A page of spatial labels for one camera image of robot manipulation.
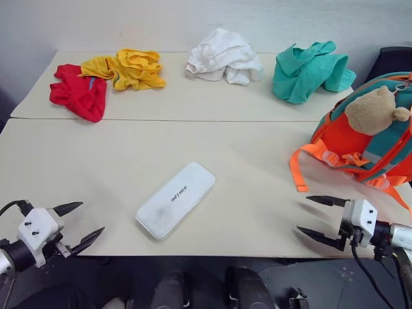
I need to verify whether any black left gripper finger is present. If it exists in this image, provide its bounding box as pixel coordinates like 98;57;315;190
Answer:
69;227;106;258
53;201;84;217

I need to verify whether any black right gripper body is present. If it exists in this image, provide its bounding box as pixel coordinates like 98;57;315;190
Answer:
337;199;355;251

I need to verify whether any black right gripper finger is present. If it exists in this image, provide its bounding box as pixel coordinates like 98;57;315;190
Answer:
295;226;344;252
305;195;347;209

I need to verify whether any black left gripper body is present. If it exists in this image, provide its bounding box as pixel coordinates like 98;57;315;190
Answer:
47;207;72;258

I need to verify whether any orange teal bear backpack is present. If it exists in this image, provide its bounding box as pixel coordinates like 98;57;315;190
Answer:
289;71;412;221

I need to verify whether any white rectangular case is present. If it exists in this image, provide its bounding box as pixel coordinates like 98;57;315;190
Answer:
135;161;216;241

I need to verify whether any dark rounded shape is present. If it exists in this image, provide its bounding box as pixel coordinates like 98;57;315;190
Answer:
151;270;191;309
224;266;276;309

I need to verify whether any red crumpled garment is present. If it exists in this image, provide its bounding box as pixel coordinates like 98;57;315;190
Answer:
49;63;108;124

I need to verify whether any teal crumpled garment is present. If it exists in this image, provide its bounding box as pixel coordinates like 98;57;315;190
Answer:
271;41;357;105

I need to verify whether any yellow crumpled garment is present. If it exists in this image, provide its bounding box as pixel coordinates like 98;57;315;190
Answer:
79;48;166;92

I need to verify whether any black chair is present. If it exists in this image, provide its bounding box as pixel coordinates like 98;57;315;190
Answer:
376;46;412;85

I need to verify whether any white crumpled garment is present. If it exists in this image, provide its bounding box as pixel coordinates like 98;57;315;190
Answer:
185;28;266;86

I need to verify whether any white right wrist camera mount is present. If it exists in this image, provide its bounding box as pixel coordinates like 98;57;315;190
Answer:
341;199;379;248

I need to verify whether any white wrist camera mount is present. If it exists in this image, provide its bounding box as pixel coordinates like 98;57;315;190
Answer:
17;207;65;268
341;199;379;248

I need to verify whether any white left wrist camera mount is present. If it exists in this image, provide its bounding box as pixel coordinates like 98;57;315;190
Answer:
17;207;65;268

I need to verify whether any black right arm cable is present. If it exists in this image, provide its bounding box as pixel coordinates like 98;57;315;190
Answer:
351;227;390;309

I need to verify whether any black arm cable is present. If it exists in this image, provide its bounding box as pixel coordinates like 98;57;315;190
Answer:
351;227;390;309
0;200;33;217

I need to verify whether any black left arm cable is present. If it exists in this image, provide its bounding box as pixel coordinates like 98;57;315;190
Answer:
0;200;33;217

